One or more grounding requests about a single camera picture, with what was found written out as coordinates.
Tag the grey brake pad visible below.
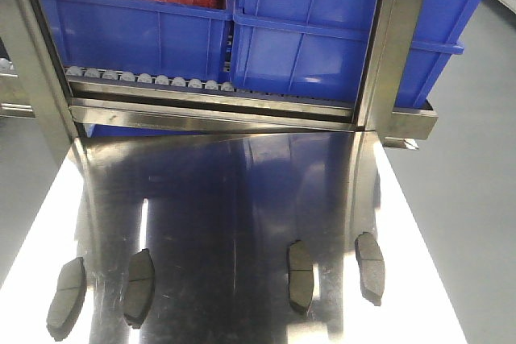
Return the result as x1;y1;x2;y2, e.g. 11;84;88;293
355;232;385;306
123;248;156;329
287;240;314;315
46;257;87;342

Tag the right blue plastic bin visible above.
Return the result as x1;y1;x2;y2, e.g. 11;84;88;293
230;0;481;109

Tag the blue plastic bin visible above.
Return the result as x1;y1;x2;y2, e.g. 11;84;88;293
40;0;234;81
230;0;481;109

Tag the left blue plastic bin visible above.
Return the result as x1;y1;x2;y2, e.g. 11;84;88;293
40;0;234;81

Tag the steel roller rack frame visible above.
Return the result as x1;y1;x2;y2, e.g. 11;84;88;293
1;0;438;163

